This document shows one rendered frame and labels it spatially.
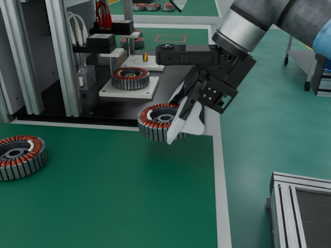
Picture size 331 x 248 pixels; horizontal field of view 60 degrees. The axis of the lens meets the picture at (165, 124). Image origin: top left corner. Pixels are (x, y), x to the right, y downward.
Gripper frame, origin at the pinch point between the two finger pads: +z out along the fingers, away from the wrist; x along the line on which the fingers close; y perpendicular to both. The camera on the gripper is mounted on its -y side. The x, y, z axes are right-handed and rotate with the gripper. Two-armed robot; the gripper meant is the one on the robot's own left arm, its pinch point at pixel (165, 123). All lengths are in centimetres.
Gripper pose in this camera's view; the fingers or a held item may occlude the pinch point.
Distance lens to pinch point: 58.7
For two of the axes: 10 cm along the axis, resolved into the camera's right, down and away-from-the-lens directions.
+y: 8.7, 4.4, 2.4
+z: -5.0, 7.6, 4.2
